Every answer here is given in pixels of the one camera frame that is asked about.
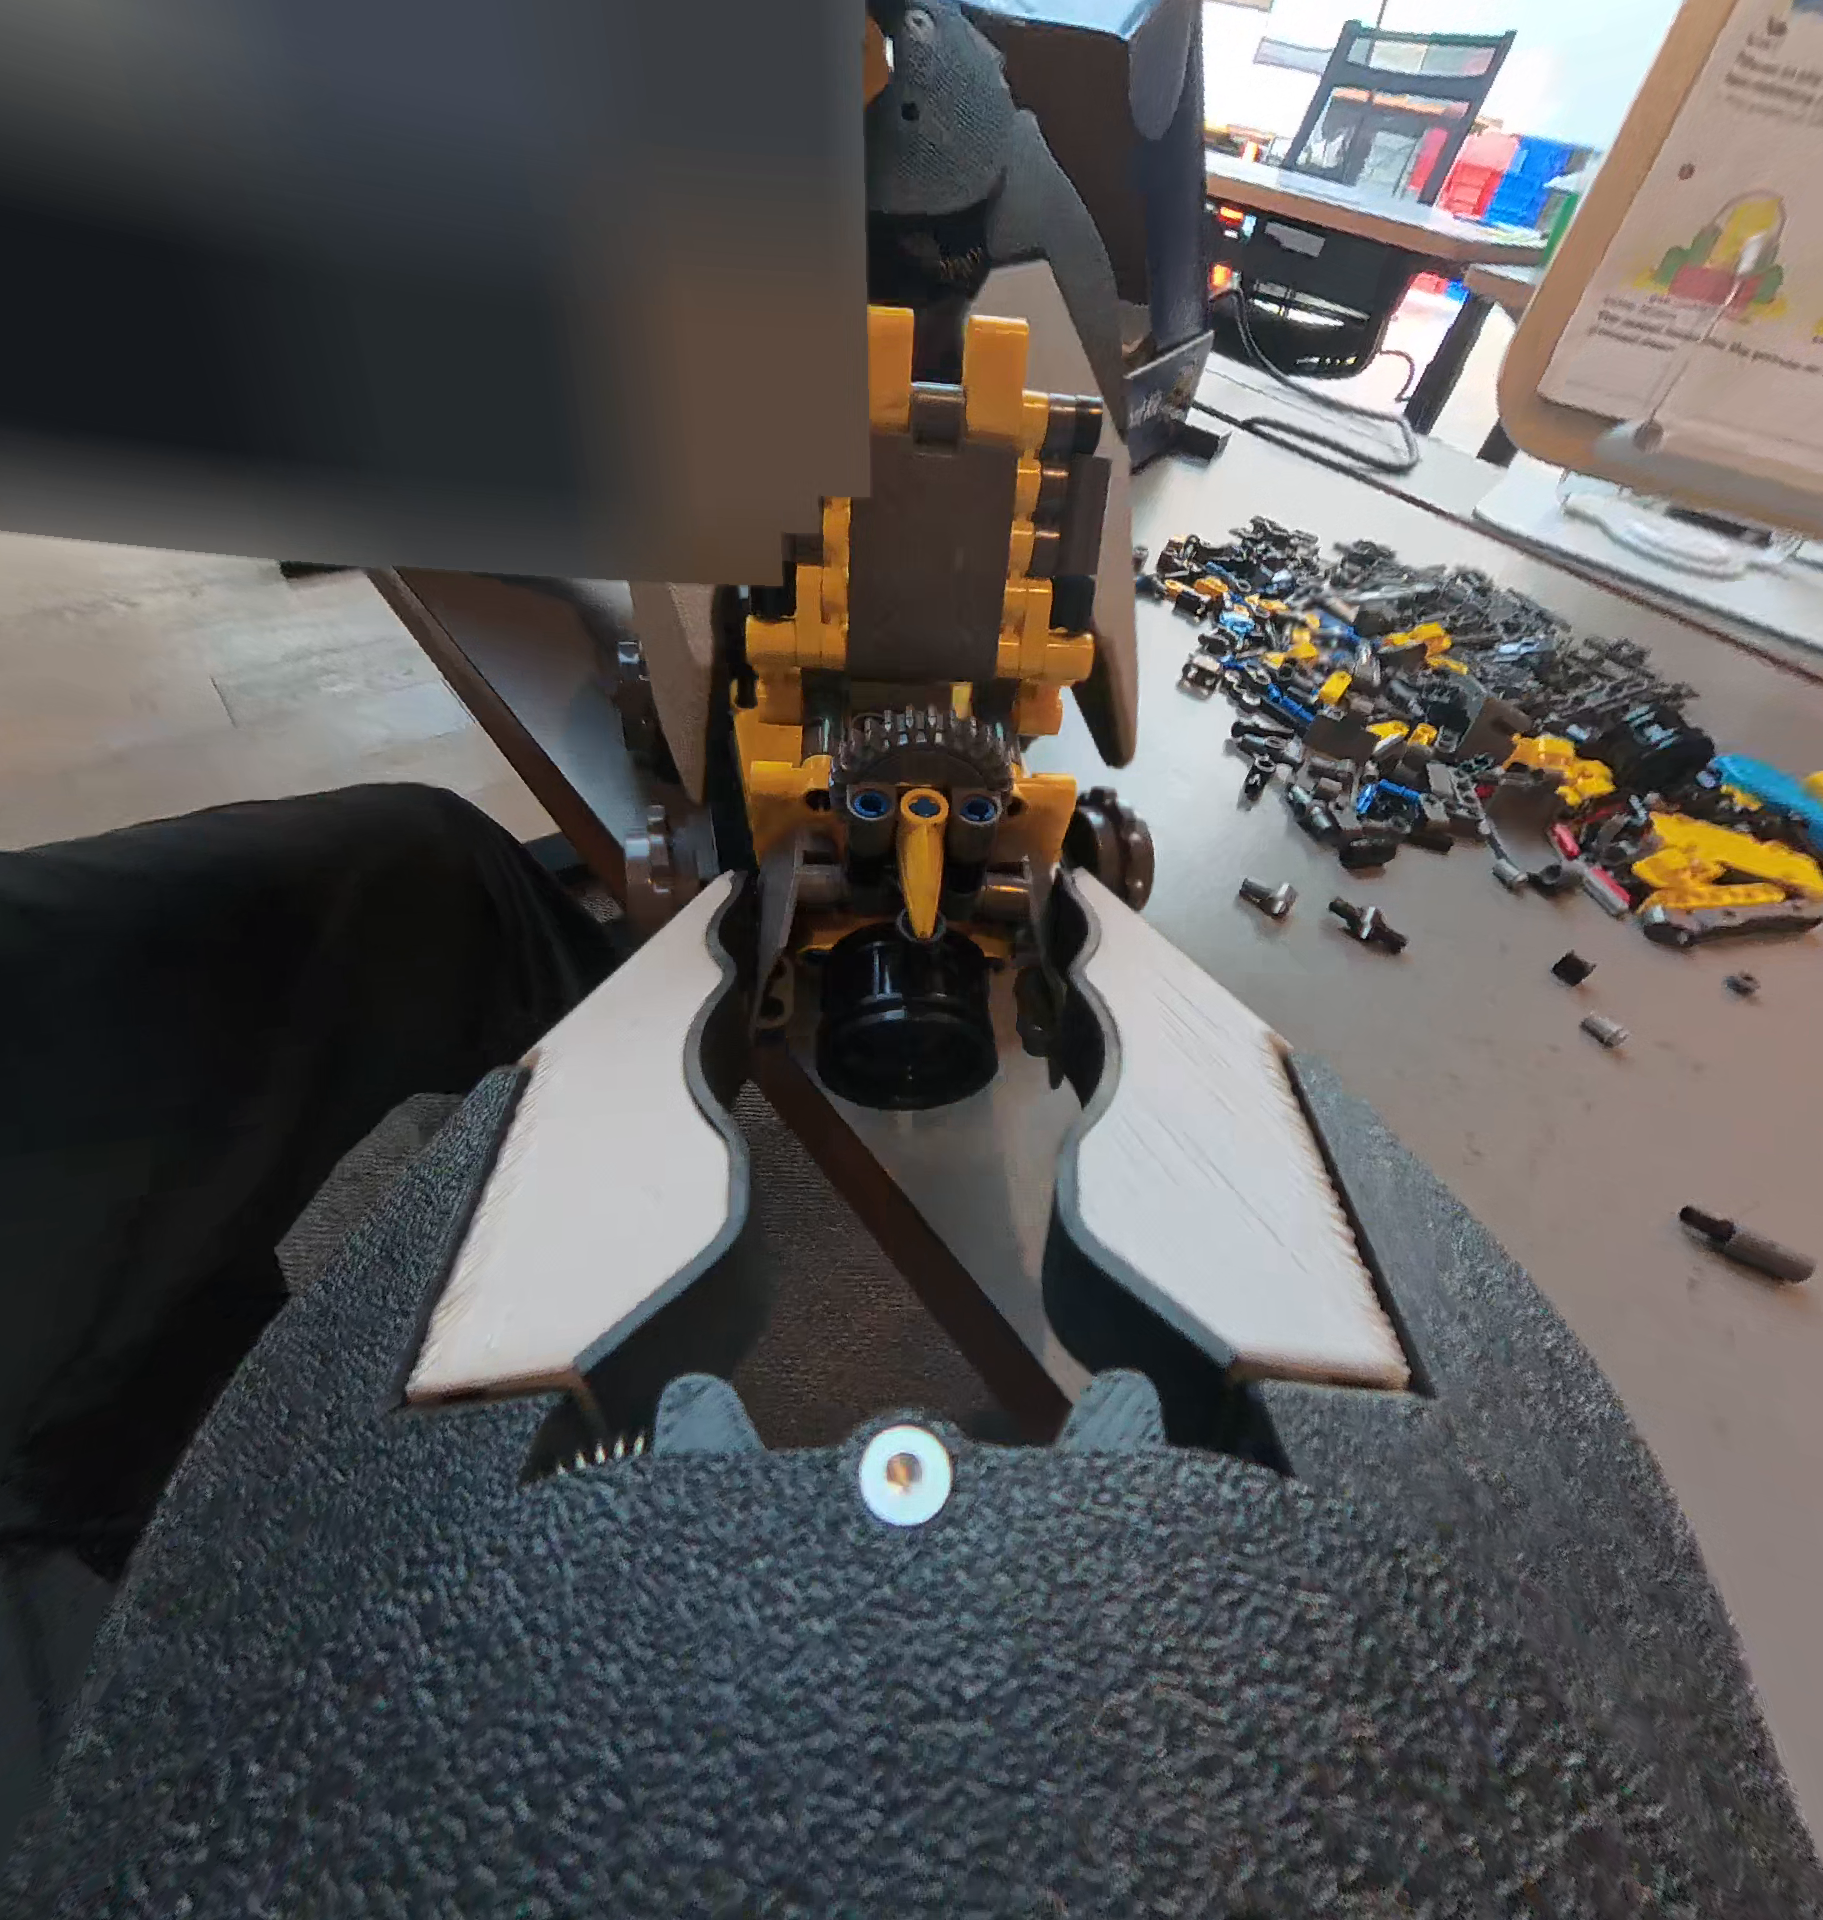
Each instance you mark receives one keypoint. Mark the blue storage bin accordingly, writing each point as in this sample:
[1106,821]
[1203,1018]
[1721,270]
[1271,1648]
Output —
[1546,180]

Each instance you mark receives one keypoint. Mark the wooden background table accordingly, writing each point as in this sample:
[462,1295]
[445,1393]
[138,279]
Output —
[1360,218]

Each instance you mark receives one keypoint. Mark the black toy connector pin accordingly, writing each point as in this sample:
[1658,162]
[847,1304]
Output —
[1369,925]

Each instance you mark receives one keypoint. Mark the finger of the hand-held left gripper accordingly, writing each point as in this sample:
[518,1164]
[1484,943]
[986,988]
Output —
[687,675]
[1100,452]

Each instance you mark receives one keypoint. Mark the long dark toy pin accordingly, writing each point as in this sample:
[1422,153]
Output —
[1750,1249]

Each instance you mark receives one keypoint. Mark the red storage bin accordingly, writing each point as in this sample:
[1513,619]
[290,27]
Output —
[1475,173]

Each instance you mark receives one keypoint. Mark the person's dark trousers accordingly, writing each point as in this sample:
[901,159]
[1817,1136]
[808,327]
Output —
[177,1050]

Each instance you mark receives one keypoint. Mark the white stand base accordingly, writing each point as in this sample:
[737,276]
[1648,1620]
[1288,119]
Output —
[1676,563]

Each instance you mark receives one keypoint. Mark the grey toy connector piece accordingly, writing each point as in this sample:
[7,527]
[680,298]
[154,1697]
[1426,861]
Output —
[1269,896]

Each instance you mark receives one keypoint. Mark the printed instruction sheet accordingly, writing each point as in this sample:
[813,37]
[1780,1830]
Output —
[1721,195]

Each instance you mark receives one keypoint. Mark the instruction booklet on stand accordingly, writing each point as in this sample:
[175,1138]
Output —
[1541,362]

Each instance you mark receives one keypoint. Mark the pile of toy building pieces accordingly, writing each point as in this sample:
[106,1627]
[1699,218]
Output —
[1450,722]

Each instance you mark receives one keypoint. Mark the black chair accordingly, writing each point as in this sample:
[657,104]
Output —
[1390,105]

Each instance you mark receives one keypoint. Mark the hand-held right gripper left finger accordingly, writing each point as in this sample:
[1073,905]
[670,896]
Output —
[582,1172]

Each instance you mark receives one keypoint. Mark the white desk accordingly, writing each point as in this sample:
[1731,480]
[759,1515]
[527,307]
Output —
[1450,1142]

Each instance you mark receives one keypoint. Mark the yellow toy building model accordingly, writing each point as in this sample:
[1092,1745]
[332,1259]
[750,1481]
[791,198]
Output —
[926,600]

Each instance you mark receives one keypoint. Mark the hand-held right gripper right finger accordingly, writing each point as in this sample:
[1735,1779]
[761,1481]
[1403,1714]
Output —
[1227,1172]

